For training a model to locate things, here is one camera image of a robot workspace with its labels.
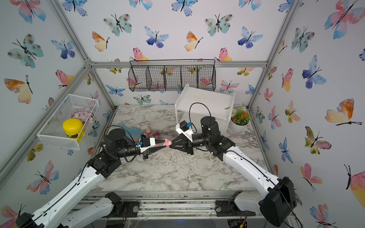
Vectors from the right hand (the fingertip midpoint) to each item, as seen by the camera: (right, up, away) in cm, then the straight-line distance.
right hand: (172, 144), depth 63 cm
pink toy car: (-16, +1, +39) cm, 42 cm away
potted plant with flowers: (+41, +11, +32) cm, 53 cm away
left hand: (-3, +1, +1) cm, 4 cm away
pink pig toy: (-2, +1, -2) cm, 3 cm away
